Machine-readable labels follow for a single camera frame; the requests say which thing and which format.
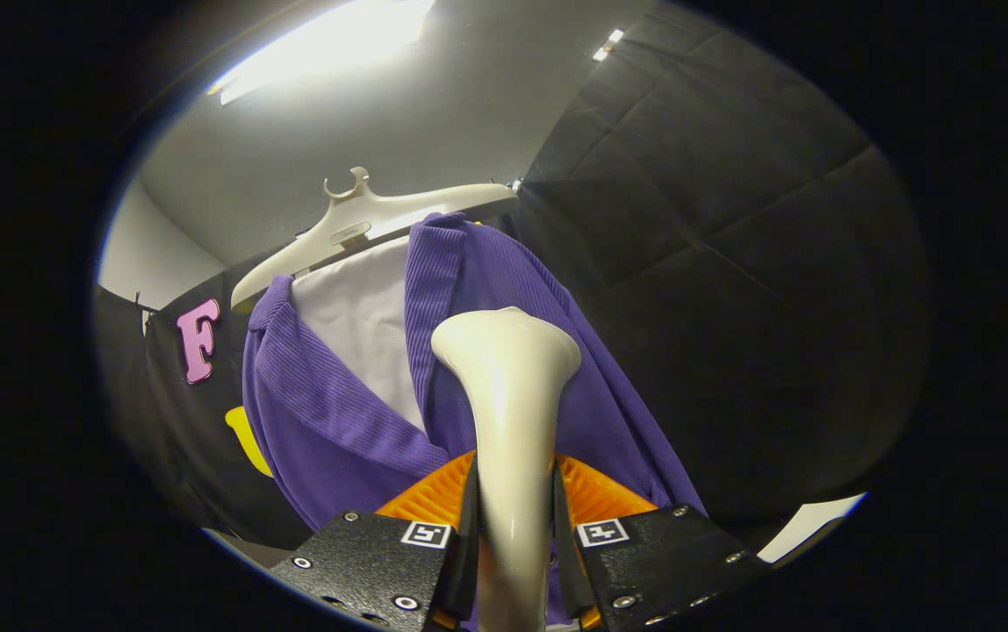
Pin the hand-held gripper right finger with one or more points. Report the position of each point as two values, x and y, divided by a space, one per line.
564 544

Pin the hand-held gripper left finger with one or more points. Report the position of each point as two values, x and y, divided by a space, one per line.
467 544

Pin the white garment steamer head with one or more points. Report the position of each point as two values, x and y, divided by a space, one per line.
508 404

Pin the white clothes hanger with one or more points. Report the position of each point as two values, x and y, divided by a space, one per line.
355 224

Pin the grey drawer cabinet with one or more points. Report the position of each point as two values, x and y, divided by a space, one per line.
249 546

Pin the white paper sheet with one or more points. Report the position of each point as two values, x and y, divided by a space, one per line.
807 525

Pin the black backdrop cloth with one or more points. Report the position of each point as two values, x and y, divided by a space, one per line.
732 263

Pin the small ceiling light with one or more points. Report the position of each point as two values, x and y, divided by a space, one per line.
608 45

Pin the large ceiling light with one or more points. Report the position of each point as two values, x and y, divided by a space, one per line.
320 53

